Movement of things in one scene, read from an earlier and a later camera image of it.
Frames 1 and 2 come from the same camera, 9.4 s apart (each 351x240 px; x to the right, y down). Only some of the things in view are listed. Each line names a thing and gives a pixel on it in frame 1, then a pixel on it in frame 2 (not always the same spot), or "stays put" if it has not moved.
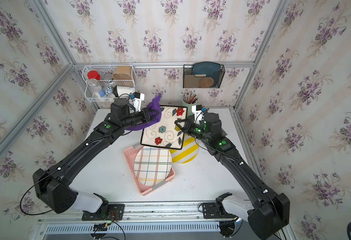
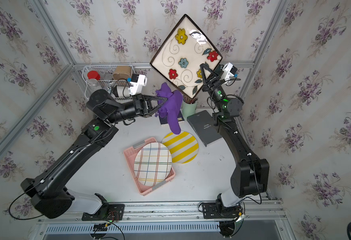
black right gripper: x=184 y=128 to x=215 y=82
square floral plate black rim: x=166 y=133 to x=179 y=60
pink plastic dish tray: x=130 y=153 stays put
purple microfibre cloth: x=154 y=105 to x=171 y=108
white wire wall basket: x=107 y=83 stays put
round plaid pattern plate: x=152 y=165 stays put
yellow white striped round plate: x=189 y=151 stays put
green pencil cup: x=189 y=106 stays put
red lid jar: x=93 y=74 stays put
